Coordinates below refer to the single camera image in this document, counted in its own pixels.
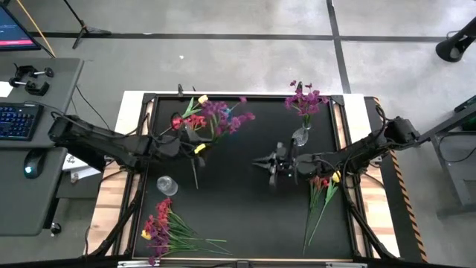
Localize red artificial flower bunch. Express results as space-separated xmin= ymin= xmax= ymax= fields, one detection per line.
xmin=159 ymin=114 xmax=208 ymax=190
xmin=143 ymin=197 xmax=231 ymax=258

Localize black table frame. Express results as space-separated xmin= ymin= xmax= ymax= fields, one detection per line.
xmin=85 ymin=91 xmax=401 ymax=261

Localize black C-clamp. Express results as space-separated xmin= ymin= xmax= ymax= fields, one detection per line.
xmin=13 ymin=64 xmax=55 ymax=80
xmin=8 ymin=77 xmax=51 ymax=97

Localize black tripod stand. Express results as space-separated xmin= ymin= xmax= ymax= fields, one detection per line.
xmin=62 ymin=0 xmax=112 ymax=50

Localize backlit black keyboard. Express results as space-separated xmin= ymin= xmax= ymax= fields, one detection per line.
xmin=0 ymin=102 xmax=45 ymax=141

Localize grey desk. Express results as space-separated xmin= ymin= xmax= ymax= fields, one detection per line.
xmin=0 ymin=57 xmax=85 ymax=237

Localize computer monitor with red bar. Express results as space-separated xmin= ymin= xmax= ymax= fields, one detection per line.
xmin=0 ymin=2 xmax=42 ymax=52

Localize black cone stand base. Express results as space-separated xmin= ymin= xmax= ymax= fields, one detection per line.
xmin=434 ymin=16 xmax=476 ymax=63

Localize white printed paper sheets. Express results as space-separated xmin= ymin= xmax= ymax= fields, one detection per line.
xmin=61 ymin=153 xmax=101 ymax=183

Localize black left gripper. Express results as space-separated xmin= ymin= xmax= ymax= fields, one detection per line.
xmin=163 ymin=128 xmax=209 ymax=167

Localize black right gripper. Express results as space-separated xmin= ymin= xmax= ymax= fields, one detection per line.
xmin=252 ymin=141 xmax=298 ymax=187

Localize green stem piece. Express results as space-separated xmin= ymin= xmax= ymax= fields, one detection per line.
xmin=140 ymin=229 xmax=228 ymax=243

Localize thin yellow rod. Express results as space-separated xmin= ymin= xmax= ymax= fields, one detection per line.
xmin=15 ymin=0 xmax=57 ymax=59

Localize clear flared glass vase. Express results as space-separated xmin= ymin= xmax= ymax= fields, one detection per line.
xmin=292 ymin=124 xmax=309 ymax=147

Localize white metal bracket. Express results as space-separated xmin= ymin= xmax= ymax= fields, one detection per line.
xmin=118 ymin=260 xmax=161 ymax=268
xmin=325 ymin=261 xmax=368 ymax=268

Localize black computer mouse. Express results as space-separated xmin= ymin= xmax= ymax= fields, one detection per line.
xmin=22 ymin=148 xmax=48 ymax=180

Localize green black device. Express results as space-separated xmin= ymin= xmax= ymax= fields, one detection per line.
xmin=453 ymin=95 xmax=476 ymax=113

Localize clear round glass bottle vase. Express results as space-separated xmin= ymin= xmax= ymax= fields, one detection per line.
xmin=155 ymin=175 xmax=179 ymax=197

